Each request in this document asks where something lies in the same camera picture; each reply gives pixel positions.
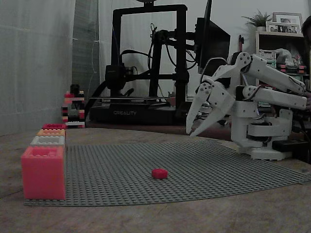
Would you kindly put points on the large white picture frame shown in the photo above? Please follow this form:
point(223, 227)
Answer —
point(288, 17)

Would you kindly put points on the white curtain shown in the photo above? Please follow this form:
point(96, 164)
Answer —
point(36, 60)

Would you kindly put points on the orange Lego block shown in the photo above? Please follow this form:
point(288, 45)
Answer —
point(49, 133)

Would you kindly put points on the green potted plant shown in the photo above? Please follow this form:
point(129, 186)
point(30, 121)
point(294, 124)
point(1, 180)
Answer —
point(259, 20)

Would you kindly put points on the black computer monitor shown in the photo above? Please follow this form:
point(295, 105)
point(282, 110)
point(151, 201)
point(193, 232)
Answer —
point(216, 41)

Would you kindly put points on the grey studded baseplate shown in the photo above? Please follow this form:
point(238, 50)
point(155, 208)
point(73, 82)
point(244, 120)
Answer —
point(170, 194)

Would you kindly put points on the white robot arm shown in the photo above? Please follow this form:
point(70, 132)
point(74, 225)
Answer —
point(272, 95)

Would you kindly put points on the clear plastic bag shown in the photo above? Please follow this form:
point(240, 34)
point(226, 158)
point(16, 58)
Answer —
point(285, 55)

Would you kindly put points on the white hollow Lego block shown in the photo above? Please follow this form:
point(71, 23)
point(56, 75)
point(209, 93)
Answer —
point(39, 142)

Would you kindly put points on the pink hollow Lego block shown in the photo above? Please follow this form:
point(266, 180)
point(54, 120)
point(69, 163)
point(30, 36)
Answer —
point(43, 177)

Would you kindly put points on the small red brick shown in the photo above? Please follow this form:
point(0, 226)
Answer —
point(159, 173)

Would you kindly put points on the small white picture frame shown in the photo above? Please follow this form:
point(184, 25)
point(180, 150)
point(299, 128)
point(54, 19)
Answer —
point(283, 28)

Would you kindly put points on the red white brick tower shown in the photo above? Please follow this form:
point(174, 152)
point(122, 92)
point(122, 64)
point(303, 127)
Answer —
point(73, 109)

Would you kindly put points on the red hollow Lego block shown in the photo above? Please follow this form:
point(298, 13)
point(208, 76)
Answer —
point(53, 126)

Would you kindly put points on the wooden shelf unit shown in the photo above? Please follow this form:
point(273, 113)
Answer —
point(261, 41)

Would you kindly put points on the black Creality 3D printer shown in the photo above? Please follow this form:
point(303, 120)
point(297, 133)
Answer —
point(136, 114)

